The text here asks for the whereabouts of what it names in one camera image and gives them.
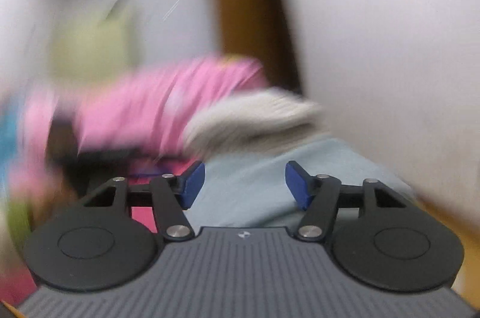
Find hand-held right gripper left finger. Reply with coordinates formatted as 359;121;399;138
83;160;206;242

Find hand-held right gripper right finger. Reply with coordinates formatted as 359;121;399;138
285;160;407;243

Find grey sweatpants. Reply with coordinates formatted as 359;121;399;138
185;136;419;229

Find pink and teal floral duvet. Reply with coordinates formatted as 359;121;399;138
0;56;267;191

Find brown wooden door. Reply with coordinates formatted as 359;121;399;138
214;0;304;97

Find yellow-green wardrobe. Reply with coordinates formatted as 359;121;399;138
50;3;141;81

